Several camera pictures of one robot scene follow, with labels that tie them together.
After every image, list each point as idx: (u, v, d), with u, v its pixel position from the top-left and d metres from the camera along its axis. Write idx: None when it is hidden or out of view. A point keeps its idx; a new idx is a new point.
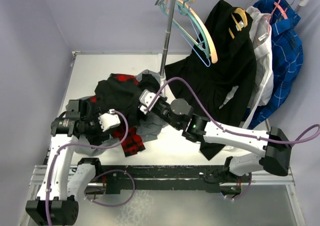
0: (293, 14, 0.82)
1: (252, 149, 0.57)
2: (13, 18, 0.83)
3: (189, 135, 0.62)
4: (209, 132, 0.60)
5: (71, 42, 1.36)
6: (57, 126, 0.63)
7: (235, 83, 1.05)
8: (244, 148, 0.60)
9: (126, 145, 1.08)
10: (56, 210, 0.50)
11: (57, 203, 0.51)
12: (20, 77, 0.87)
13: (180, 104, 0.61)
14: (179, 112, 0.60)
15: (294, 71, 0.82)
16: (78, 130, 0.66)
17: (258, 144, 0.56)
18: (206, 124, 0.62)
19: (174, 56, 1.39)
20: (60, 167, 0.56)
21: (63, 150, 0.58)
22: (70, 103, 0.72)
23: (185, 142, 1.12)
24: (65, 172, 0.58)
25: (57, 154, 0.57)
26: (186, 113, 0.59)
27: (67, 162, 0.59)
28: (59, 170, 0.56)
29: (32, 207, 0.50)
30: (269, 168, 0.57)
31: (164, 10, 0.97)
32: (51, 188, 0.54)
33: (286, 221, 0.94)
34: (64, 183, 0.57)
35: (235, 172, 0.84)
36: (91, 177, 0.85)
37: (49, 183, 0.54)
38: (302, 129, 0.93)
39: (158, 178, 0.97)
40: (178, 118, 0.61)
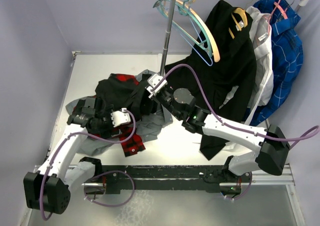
0: (293, 14, 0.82)
1: (249, 145, 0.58)
2: (13, 19, 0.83)
3: (188, 125, 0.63)
4: (208, 123, 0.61)
5: (71, 42, 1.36)
6: (74, 117, 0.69)
7: (235, 83, 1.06)
8: (241, 143, 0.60)
9: (125, 145, 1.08)
10: (50, 186, 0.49)
11: (54, 179, 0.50)
12: (20, 76, 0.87)
13: (183, 94, 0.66)
14: (181, 101, 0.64)
15: (294, 71, 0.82)
16: (91, 125, 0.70)
17: (255, 140, 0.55)
18: (207, 116, 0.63)
19: (174, 56, 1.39)
20: (66, 150, 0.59)
21: (73, 137, 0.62)
22: (88, 98, 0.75)
23: (185, 142, 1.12)
24: (68, 157, 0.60)
25: (67, 138, 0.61)
26: (188, 103, 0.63)
27: (72, 150, 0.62)
28: (64, 153, 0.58)
29: (29, 178, 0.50)
30: (264, 165, 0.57)
31: (162, 12, 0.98)
32: (52, 165, 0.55)
33: (286, 221, 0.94)
34: (64, 167, 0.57)
35: (234, 171, 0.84)
36: (88, 177, 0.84)
37: (52, 160, 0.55)
38: (302, 129, 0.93)
39: (158, 178, 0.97)
40: (179, 106, 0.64)
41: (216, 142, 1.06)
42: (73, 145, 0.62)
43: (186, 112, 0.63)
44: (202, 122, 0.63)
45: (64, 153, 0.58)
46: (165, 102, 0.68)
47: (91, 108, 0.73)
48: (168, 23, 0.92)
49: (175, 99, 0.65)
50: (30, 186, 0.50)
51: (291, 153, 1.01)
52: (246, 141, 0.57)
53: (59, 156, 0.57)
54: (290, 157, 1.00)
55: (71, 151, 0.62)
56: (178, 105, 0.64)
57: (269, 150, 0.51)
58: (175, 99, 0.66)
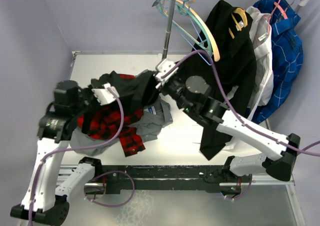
0: (293, 14, 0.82)
1: (266, 151, 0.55)
2: (13, 18, 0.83)
3: (201, 118, 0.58)
4: (227, 121, 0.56)
5: (71, 42, 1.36)
6: (44, 127, 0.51)
7: (235, 83, 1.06)
8: (256, 147, 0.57)
9: (125, 145, 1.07)
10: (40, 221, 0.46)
11: (41, 216, 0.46)
12: (20, 76, 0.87)
13: (196, 82, 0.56)
14: (195, 90, 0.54)
15: (294, 71, 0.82)
16: (68, 132, 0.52)
17: (276, 149, 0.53)
18: (224, 112, 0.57)
19: (174, 56, 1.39)
20: (45, 178, 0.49)
21: (49, 159, 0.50)
22: (54, 93, 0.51)
23: (185, 142, 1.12)
24: (52, 180, 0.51)
25: (42, 163, 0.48)
26: (202, 92, 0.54)
27: (55, 169, 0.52)
28: (45, 180, 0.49)
29: (18, 210, 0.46)
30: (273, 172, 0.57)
31: (161, 11, 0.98)
32: (35, 198, 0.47)
33: (287, 222, 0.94)
34: (50, 192, 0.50)
35: (234, 172, 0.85)
36: (87, 179, 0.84)
37: (34, 192, 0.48)
38: (302, 129, 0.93)
39: (158, 178, 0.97)
40: (192, 97, 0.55)
41: (216, 142, 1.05)
42: (53, 166, 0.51)
43: (200, 104, 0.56)
44: (220, 118, 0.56)
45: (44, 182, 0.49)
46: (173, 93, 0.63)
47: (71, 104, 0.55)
48: (168, 23, 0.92)
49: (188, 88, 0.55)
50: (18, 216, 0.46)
51: None
52: (266, 148, 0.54)
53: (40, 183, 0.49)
54: None
55: (53, 171, 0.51)
56: (189, 95, 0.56)
57: (290, 162, 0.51)
58: (187, 88, 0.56)
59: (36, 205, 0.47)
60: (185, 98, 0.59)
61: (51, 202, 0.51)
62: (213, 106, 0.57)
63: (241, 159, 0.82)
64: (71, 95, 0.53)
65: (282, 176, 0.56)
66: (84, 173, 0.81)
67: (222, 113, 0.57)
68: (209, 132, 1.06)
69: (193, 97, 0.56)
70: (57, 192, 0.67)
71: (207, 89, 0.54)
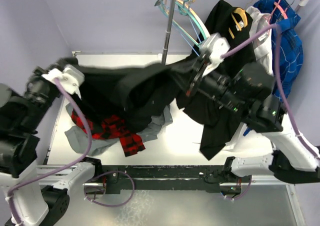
0: (293, 14, 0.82)
1: (301, 161, 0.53)
2: (13, 20, 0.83)
3: (256, 121, 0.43)
4: (285, 129, 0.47)
5: (71, 42, 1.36)
6: None
7: None
8: (290, 156, 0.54)
9: (125, 145, 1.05)
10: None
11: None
12: (20, 76, 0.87)
13: (256, 72, 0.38)
14: (258, 84, 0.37)
15: (294, 71, 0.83)
16: (22, 160, 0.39)
17: (313, 162, 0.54)
18: (283, 116, 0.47)
19: (174, 56, 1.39)
20: (24, 206, 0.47)
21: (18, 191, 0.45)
22: None
23: (185, 142, 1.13)
24: (30, 200, 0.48)
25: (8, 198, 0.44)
26: (269, 88, 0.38)
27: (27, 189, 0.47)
28: (24, 208, 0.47)
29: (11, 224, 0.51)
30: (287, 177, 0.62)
31: (162, 10, 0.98)
32: (22, 221, 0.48)
33: (287, 221, 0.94)
34: (36, 206, 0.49)
35: (235, 173, 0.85)
36: (86, 177, 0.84)
37: (18, 216, 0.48)
38: (301, 129, 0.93)
39: (158, 178, 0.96)
40: (251, 93, 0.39)
41: (216, 142, 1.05)
42: (27, 194, 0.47)
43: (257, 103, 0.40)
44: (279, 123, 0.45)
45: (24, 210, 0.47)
46: (212, 88, 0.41)
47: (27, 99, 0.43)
48: (168, 23, 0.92)
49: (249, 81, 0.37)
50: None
51: None
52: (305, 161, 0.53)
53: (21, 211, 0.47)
54: None
55: (29, 192, 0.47)
56: (245, 91, 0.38)
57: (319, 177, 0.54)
58: (246, 81, 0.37)
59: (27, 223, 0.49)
60: (233, 95, 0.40)
61: (44, 208, 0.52)
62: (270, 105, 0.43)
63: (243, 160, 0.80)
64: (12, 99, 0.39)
65: (290, 179, 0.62)
66: (84, 172, 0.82)
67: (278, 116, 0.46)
68: (209, 131, 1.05)
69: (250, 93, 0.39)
70: (58, 186, 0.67)
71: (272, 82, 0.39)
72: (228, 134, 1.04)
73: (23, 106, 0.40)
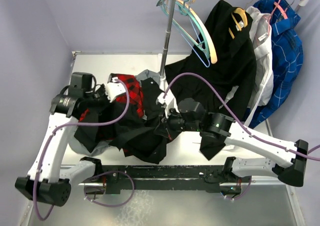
0: (293, 14, 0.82)
1: (277, 159, 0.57)
2: (14, 20, 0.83)
3: (210, 133, 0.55)
4: (234, 134, 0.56)
5: (71, 42, 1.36)
6: (57, 104, 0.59)
7: (235, 83, 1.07)
8: (264, 155, 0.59)
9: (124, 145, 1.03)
10: (44, 193, 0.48)
11: (45, 188, 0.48)
12: (20, 77, 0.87)
13: (187, 103, 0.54)
14: (185, 110, 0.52)
15: (294, 71, 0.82)
16: (79, 111, 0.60)
17: (286, 156, 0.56)
18: (231, 125, 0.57)
19: (174, 56, 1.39)
20: (56, 147, 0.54)
21: (59, 131, 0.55)
22: (72, 76, 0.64)
23: (186, 142, 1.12)
24: (59, 155, 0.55)
25: (52, 134, 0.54)
26: (194, 110, 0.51)
27: (61, 145, 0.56)
28: (52, 153, 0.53)
29: (22, 183, 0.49)
30: (285, 177, 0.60)
31: (164, 10, 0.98)
32: (41, 169, 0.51)
33: (287, 222, 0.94)
34: (57, 165, 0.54)
35: (236, 173, 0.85)
36: (85, 175, 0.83)
37: (41, 163, 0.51)
38: (301, 129, 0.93)
39: (158, 178, 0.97)
40: (188, 118, 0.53)
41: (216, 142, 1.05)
42: (62, 138, 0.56)
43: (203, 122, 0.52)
44: (227, 131, 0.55)
45: (52, 154, 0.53)
46: (177, 125, 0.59)
47: (78, 88, 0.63)
48: (169, 23, 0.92)
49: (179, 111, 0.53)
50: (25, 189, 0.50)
51: None
52: (275, 156, 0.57)
53: (47, 157, 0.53)
54: None
55: (63, 143, 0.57)
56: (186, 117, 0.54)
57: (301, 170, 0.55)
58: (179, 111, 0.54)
59: (42, 175, 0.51)
60: (188, 123, 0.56)
61: (57, 178, 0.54)
62: (216, 119, 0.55)
63: (245, 161, 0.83)
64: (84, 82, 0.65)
65: (289, 179, 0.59)
66: (85, 169, 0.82)
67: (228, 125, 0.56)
68: None
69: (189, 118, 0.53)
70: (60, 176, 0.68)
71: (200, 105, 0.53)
72: None
73: (89, 77, 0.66)
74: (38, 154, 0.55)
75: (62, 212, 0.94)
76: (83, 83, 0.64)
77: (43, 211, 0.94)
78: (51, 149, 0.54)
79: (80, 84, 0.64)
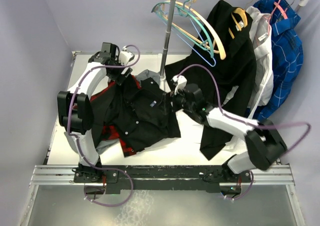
0: (293, 14, 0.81)
1: (240, 135, 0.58)
2: (14, 20, 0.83)
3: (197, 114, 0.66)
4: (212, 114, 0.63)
5: (71, 42, 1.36)
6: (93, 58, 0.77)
7: (235, 83, 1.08)
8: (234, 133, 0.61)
9: (125, 145, 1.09)
10: (79, 103, 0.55)
11: (81, 97, 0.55)
12: (20, 77, 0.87)
13: (193, 87, 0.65)
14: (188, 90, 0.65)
15: (294, 71, 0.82)
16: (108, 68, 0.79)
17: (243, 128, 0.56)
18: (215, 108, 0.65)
19: (174, 56, 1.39)
20: (91, 78, 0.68)
21: (95, 70, 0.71)
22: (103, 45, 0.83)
23: (186, 142, 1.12)
24: (92, 86, 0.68)
25: (90, 70, 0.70)
26: (195, 93, 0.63)
27: (95, 81, 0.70)
28: (89, 81, 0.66)
29: (62, 96, 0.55)
30: (254, 159, 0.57)
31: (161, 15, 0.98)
32: (80, 88, 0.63)
33: (287, 222, 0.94)
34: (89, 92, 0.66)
35: (232, 169, 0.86)
36: (89, 157, 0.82)
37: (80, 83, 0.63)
38: (302, 129, 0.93)
39: (158, 178, 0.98)
40: (189, 96, 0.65)
41: (216, 142, 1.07)
42: (97, 76, 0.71)
43: (196, 101, 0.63)
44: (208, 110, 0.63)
45: (89, 81, 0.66)
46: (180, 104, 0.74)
47: (108, 52, 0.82)
48: (168, 23, 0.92)
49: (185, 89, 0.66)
50: (62, 102, 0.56)
51: (291, 154, 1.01)
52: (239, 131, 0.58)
53: (85, 82, 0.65)
54: (291, 158, 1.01)
55: (96, 80, 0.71)
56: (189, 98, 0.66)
57: (255, 141, 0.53)
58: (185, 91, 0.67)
59: (80, 91, 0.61)
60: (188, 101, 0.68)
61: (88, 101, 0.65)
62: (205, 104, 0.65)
63: None
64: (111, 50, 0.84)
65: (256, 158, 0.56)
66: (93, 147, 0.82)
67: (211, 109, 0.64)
68: (209, 131, 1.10)
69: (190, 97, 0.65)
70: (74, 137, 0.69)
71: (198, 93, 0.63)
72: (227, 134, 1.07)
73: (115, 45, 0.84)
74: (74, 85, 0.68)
75: (62, 212, 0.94)
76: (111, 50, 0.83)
77: (43, 211, 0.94)
78: (88, 79, 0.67)
79: (109, 49, 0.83)
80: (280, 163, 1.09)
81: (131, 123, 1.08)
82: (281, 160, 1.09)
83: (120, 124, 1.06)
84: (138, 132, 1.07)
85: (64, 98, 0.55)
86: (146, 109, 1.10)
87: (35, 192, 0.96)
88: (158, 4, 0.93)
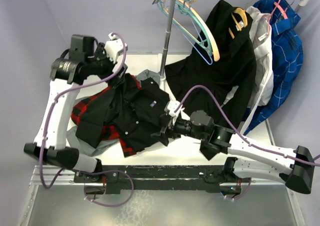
0: (293, 14, 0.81)
1: (278, 165, 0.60)
2: (14, 20, 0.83)
3: (211, 145, 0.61)
4: (234, 144, 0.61)
5: (71, 42, 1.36)
6: (57, 69, 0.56)
7: (234, 83, 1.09)
8: (264, 161, 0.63)
9: (125, 145, 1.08)
10: (52, 158, 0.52)
11: (52, 153, 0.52)
12: (19, 77, 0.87)
13: (199, 115, 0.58)
14: (199, 123, 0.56)
15: (294, 71, 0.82)
16: (81, 77, 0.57)
17: (285, 161, 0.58)
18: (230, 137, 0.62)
19: (174, 56, 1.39)
20: (59, 115, 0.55)
21: (61, 98, 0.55)
22: (73, 38, 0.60)
23: (186, 142, 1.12)
24: (64, 121, 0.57)
25: (54, 102, 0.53)
26: (206, 124, 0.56)
27: (66, 112, 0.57)
28: (57, 120, 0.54)
29: (29, 150, 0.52)
30: (293, 186, 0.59)
31: (162, 9, 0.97)
32: (47, 136, 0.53)
33: (287, 222, 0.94)
34: (61, 131, 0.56)
35: (237, 174, 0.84)
36: (85, 169, 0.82)
37: (46, 130, 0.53)
38: (302, 130, 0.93)
39: (158, 178, 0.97)
40: (198, 128, 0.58)
41: None
42: (66, 106, 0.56)
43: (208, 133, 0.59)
44: (227, 142, 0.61)
45: (56, 122, 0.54)
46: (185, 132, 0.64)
47: (80, 51, 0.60)
48: (168, 23, 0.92)
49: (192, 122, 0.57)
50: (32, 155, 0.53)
51: None
52: (274, 162, 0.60)
53: (52, 124, 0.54)
54: None
55: (68, 109, 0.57)
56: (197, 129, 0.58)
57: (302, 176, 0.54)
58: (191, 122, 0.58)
59: (48, 143, 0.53)
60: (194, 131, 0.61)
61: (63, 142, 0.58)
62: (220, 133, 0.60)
63: (248, 163, 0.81)
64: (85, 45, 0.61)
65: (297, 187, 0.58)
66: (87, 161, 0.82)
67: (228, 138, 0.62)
68: None
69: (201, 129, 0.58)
70: None
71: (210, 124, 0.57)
72: None
73: (90, 38, 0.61)
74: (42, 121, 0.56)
75: (62, 212, 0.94)
76: (84, 46, 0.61)
77: (43, 211, 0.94)
78: (56, 115, 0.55)
79: (81, 46, 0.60)
80: None
81: (130, 123, 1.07)
82: None
83: (121, 124, 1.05)
84: (137, 132, 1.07)
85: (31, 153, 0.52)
86: (146, 109, 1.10)
87: (35, 192, 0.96)
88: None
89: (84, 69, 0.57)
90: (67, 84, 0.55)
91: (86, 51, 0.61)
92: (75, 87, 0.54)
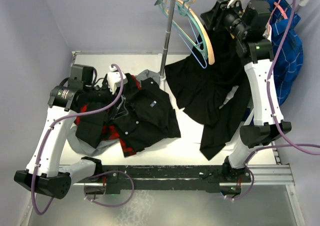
0: (293, 14, 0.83)
1: (257, 111, 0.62)
2: (14, 20, 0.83)
3: (241, 45, 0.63)
4: (258, 68, 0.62)
5: (71, 42, 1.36)
6: (56, 96, 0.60)
7: (235, 83, 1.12)
8: (254, 99, 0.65)
9: (124, 145, 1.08)
10: (43, 186, 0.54)
11: (44, 180, 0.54)
12: (19, 77, 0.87)
13: (260, 5, 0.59)
14: (252, 7, 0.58)
15: (294, 71, 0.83)
16: (78, 103, 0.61)
17: (266, 116, 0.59)
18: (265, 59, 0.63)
19: (174, 56, 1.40)
20: (54, 140, 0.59)
21: (58, 125, 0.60)
22: (73, 68, 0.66)
23: (186, 143, 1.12)
24: (58, 147, 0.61)
25: (50, 128, 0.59)
26: (257, 12, 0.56)
27: (61, 136, 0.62)
28: (51, 147, 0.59)
29: (21, 177, 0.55)
30: (245, 133, 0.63)
31: (163, 10, 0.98)
32: (40, 163, 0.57)
33: (287, 222, 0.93)
34: (55, 158, 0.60)
35: (230, 162, 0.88)
36: (85, 173, 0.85)
37: (39, 158, 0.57)
38: (301, 129, 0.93)
39: (158, 178, 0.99)
40: (246, 18, 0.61)
41: (216, 141, 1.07)
42: (61, 131, 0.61)
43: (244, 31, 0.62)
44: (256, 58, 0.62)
45: (49, 149, 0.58)
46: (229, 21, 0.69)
47: (79, 80, 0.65)
48: (168, 23, 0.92)
49: (248, 3, 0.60)
50: (23, 183, 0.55)
51: (291, 154, 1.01)
52: (260, 109, 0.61)
53: (45, 150, 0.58)
54: (291, 158, 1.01)
55: (64, 131, 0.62)
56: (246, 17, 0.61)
57: (261, 135, 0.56)
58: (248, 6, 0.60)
59: (40, 171, 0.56)
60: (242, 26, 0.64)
61: (57, 169, 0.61)
62: (260, 44, 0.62)
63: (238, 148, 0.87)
64: (85, 75, 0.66)
65: (246, 135, 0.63)
66: (85, 166, 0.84)
67: (260, 57, 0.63)
68: (209, 131, 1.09)
69: (261, 21, 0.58)
70: (60, 169, 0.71)
71: (266, 18, 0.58)
72: (227, 134, 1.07)
73: (90, 69, 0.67)
74: (36, 148, 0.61)
75: (62, 212, 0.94)
76: (83, 76, 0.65)
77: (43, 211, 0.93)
78: (50, 143, 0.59)
79: (80, 75, 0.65)
80: (280, 163, 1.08)
81: (131, 123, 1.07)
82: (281, 160, 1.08)
83: (120, 124, 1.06)
84: (138, 132, 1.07)
85: (23, 180, 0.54)
86: (147, 109, 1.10)
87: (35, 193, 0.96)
88: None
89: (81, 96, 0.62)
90: (64, 110, 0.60)
91: (85, 80, 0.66)
92: (71, 115, 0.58)
